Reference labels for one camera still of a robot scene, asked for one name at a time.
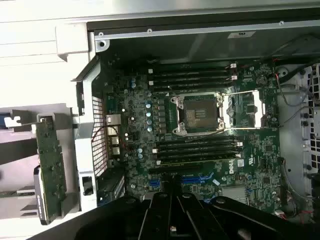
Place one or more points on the grey metal disk bay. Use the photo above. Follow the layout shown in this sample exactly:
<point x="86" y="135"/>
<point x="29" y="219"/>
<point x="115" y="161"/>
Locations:
<point x="292" y="140"/>

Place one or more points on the silver chipset heatsink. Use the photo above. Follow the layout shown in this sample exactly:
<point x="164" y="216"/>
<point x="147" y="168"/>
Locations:
<point x="233" y="193"/>

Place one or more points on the black RAM slot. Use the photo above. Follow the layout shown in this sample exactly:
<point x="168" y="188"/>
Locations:
<point x="190" y="73"/>
<point x="195" y="79"/>
<point x="197" y="153"/>
<point x="197" y="147"/>
<point x="195" y="66"/>
<point x="200" y="140"/>
<point x="190" y="86"/>
<point x="197" y="159"/>

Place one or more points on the blue expansion slot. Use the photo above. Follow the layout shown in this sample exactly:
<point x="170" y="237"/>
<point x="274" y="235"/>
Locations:
<point x="190" y="179"/>

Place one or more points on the grey parts rack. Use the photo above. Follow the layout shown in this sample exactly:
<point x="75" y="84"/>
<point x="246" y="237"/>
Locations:
<point x="15" y="175"/>

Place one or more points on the CPU socket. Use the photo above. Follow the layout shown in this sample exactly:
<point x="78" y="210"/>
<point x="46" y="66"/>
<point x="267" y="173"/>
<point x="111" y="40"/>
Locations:
<point x="200" y="113"/>

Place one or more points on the silver socket cover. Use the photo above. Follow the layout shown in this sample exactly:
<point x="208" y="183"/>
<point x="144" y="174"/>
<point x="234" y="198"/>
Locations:
<point x="257" y="110"/>

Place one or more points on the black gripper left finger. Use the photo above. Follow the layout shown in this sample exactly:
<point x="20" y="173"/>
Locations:
<point x="112" y="220"/>

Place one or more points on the black and silver PC case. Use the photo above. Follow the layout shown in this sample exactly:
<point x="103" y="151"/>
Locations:
<point x="85" y="115"/>

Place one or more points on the green RAM stick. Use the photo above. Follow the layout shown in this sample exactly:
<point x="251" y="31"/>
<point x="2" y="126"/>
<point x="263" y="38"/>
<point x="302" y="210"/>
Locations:
<point x="15" y="194"/>

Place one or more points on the blue disk caddy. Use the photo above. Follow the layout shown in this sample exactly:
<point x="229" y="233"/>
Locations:
<point x="2" y="119"/>

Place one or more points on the coin cell battery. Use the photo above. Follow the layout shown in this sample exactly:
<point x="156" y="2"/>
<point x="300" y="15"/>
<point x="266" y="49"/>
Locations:
<point x="261" y="79"/>

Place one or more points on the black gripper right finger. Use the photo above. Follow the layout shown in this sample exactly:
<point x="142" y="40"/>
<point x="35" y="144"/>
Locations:
<point x="225" y="220"/>

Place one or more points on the green motherboard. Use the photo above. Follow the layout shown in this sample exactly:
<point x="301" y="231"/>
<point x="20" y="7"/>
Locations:
<point x="260" y="155"/>

